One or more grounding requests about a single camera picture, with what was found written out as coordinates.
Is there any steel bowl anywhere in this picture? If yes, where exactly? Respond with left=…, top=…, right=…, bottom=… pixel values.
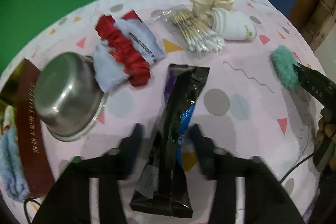
left=34, top=52, right=108, bottom=142

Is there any teal fluffy scrunchie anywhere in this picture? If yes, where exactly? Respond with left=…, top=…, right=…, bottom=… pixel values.
left=270, top=45, right=300, bottom=90

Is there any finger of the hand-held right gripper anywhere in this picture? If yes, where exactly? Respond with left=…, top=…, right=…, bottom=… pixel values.
left=293, top=63, right=319, bottom=94

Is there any light blue fluffy sock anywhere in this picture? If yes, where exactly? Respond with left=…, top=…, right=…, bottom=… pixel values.
left=0, top=128, right=30, bottom=203

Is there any cardboard box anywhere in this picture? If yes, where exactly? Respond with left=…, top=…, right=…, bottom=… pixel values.
left=310, top=0, right=336, bottom=51

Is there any black snack packet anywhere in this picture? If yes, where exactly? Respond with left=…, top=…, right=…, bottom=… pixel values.
left=129, top=63, right=210, bottom=219

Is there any person's right hand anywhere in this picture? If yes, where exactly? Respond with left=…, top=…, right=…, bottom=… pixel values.
left=319, top=108, right=336, bottom=146

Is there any black cable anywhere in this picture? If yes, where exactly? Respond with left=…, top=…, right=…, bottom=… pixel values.
left=24, top=198, right=42, bottom=224
left=278, top=152, right=319, bottom=184

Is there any plain white sock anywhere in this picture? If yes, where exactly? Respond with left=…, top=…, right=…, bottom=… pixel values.
left=207, top=9, right=257, bottom=42

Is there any red and gold box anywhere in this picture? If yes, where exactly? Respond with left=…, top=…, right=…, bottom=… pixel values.
left=0, top=57, right=55, bottom=198

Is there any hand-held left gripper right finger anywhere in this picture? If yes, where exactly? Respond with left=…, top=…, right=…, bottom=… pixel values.
left=190, top=124, right=305, bottom=224

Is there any white and red packet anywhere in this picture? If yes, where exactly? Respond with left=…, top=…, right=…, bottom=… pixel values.
left=93, top=10, right=167, bottom=94

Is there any red scrunchie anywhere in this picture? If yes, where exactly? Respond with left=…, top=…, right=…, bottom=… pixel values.
left=94, top=15, right=153, bottom=87

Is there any white sock red trim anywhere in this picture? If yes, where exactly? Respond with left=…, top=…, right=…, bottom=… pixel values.
left=0, top=105, right=17, bottom=135

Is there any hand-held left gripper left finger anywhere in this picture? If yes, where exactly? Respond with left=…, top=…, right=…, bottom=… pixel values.
left=31, top=123, right=145, bottom=224

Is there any pack of cotton swabs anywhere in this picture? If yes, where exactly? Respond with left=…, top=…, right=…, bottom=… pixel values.
left=151, top=9, right=227, bottom=54

